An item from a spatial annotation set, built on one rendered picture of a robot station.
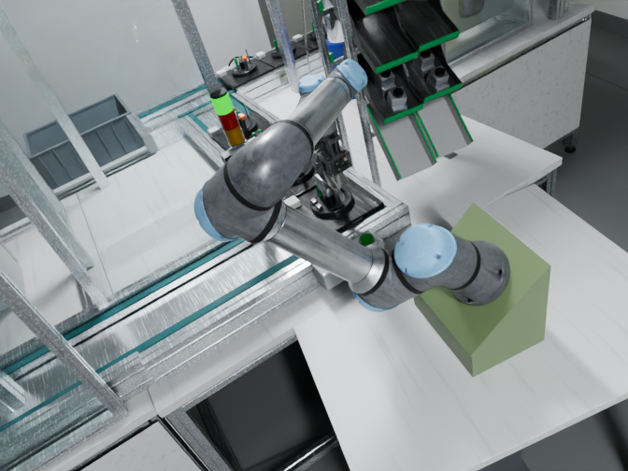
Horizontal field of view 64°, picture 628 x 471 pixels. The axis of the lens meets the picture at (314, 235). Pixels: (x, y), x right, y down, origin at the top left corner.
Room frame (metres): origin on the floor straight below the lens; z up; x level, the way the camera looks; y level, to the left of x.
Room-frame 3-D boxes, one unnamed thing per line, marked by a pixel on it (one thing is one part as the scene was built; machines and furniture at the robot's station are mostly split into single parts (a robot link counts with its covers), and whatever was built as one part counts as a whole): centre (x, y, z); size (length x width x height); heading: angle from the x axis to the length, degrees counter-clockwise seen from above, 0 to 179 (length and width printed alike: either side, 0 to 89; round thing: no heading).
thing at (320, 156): (1.22, -0.12, 1.21); 0.09 x 0.08 x 0.12; 19
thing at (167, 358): (1.07, 0.12, 0.91); 0.89 x 0.06 x 0.11; 109
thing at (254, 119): (2.01, 0.16, 1.01); 0.24 x 0.24 x 0.13; 19
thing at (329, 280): (1.07, -0.08, 0.93); 0.21 x 0.07 x 0.06; 109
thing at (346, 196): (1.30, -0.09, 0.98); 0.14 x 0.14 x 0.02
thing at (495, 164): (1.73, 0.06, 0.85); 1.50 x 1.41 x 0.03; 109
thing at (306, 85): (1.22, -0.11, 1.37); 0.09 x 0.08 x 0.11; 155
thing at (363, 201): (1.30, -0.09, 0.96); 0.24 x 0.24 x 0.02; 19
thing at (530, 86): (2.50, -1.06, 0.43); 1.11 x 0.68 x 0.86; 109
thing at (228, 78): (2.66, 0.08, 1.01); 0.24 x 0.24 x 0.13; 19
